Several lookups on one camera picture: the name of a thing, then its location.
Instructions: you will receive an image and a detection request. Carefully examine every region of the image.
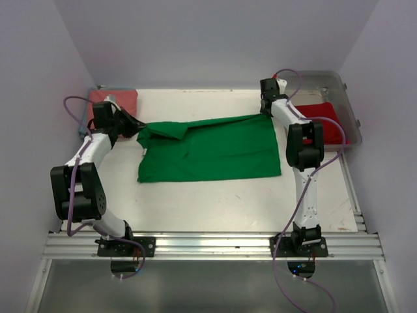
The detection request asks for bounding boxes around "green polo shirt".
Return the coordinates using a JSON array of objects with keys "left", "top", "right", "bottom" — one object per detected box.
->
[{"left": 137, "top": 114, "right": 281, "bottom": 183}]

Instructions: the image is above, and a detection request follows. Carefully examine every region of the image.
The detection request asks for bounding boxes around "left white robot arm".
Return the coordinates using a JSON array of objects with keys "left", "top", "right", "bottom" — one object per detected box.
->
[{"left": 50, "top": 98, "right": 147, "bottom": 256}]

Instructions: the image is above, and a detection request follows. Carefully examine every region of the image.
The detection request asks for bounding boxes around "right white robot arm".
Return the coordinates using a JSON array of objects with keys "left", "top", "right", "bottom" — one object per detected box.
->
[{"left": 260, "top": 78, "right": 324, "bottom": 257}]

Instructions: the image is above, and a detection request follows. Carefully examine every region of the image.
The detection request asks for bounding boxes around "pink folded shirt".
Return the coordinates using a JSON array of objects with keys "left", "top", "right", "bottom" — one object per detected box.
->
[{"left": 85, "top": 89, "right": 137, "bottom": 130}]

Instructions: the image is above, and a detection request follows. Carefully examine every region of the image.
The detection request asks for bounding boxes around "clear plastic bin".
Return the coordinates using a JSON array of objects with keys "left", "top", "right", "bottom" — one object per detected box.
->
[{"left": 276, "top": 70, "right": 362, "bottom": 148}]

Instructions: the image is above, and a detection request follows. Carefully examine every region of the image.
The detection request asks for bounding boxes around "red folded shirt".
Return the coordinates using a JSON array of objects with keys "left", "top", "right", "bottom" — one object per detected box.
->
[{"left": 296, "top": 102, "right": 343, "bottom": 145}]

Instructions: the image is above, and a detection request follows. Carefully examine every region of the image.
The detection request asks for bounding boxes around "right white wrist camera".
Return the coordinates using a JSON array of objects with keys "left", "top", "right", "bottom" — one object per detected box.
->
[{"left": 276, "top": 78, "right": 288, "bottom": 95}]

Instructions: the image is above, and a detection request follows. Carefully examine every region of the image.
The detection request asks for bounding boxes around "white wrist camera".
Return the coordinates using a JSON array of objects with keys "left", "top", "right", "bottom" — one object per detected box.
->
[
  {"left": 104, "top": 94, "right": 121, "bottom": 110},
  {"left": 276, "top": 78, "right": 288, "bottom": 95}
]

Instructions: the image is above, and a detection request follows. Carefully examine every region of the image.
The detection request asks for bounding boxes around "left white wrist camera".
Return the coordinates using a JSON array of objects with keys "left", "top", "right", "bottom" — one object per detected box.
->
[{"left": 104, "top": 94, "right": 121, "bottom": 110}]

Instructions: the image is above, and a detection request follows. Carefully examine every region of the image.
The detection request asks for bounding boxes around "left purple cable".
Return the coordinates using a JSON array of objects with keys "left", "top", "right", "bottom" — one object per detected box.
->
[{"left": 63, "top": 96, "right": 147, "bottom": 281}]

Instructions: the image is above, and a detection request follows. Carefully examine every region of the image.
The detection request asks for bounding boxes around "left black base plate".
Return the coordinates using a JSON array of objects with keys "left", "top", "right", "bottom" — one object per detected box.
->
[{"left": 95, "top": 230, "right": 156, "bottom": 258}]

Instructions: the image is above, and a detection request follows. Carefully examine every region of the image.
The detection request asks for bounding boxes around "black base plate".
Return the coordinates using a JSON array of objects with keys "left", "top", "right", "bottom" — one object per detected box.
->
[
  {"left": 95, "top": 230, "right": 156, "bottom": 258},
  {"left": 269, "top": 231, "right": 329, "bottom": 258}
]

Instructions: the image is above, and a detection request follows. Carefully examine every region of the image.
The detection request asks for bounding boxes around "aluminium mounting rail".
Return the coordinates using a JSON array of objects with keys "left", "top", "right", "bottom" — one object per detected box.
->
[{"left": 41, "top": 231, "right": 384, "bottom": 261}]

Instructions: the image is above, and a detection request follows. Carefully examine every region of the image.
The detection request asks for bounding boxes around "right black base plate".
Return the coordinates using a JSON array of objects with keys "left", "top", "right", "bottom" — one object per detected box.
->
[{"left": 269, "top": 231, "right": 329, "bottom": 258}]

